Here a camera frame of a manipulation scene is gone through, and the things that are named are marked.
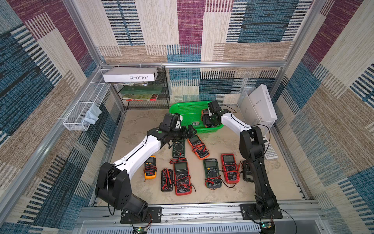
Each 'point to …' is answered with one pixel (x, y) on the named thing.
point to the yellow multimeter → (150, 169)
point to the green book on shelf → (140, 92)
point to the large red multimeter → (183, 185)
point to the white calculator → (270, 152)
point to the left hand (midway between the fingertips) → (190, 132)
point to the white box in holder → (263, 104)
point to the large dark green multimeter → (178, 149)
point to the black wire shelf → (163, 102)
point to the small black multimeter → (248, 175)
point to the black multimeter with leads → (166, 180)
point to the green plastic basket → (191, 114)
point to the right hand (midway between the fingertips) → (208, 118)
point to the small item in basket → (196, 123)
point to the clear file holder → (249, 114)
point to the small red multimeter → (230, 167)
